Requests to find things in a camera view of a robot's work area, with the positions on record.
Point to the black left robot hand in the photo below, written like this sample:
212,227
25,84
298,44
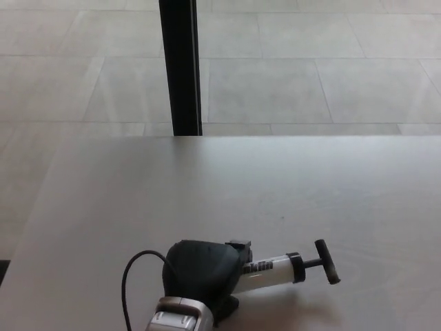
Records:
200,269

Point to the white Franklin hand air pump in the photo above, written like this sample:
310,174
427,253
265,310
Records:
275,274

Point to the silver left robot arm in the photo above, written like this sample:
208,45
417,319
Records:
175,315

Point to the black vertical post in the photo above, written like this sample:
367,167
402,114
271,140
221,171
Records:
182,65

